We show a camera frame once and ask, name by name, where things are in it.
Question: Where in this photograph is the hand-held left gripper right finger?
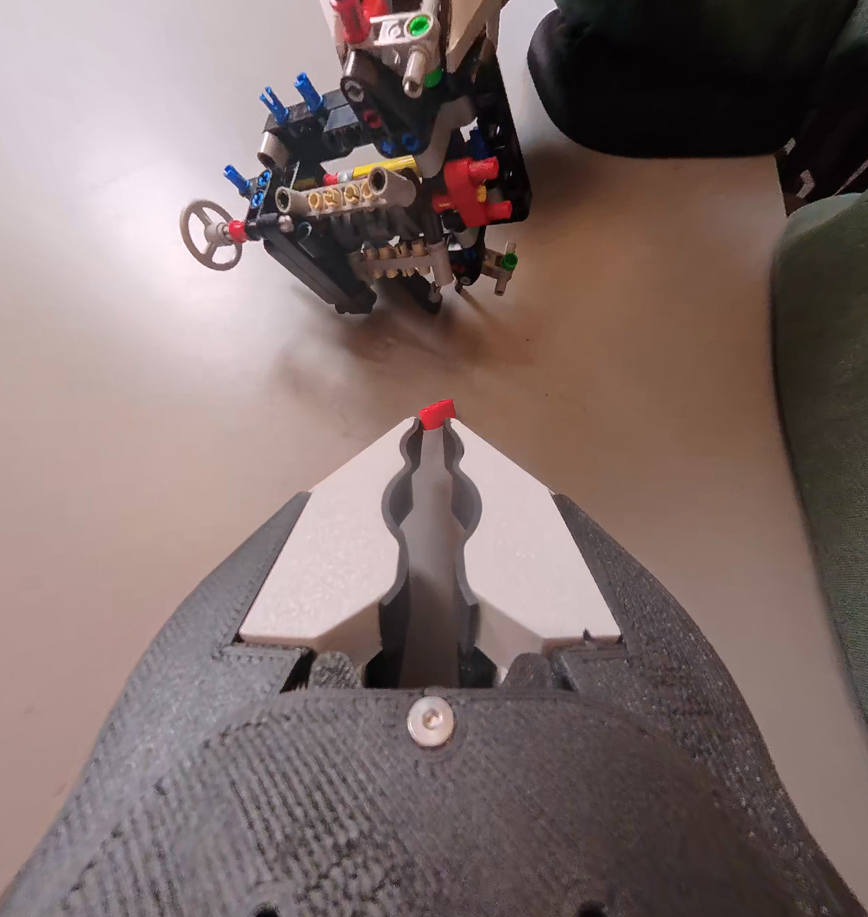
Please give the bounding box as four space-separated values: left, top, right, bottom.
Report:
442 417 622 671

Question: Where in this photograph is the lego car chassis assembly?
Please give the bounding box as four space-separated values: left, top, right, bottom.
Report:
179 0 531 316

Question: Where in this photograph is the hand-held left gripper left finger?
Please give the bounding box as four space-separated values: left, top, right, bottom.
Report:
237 417 424 663

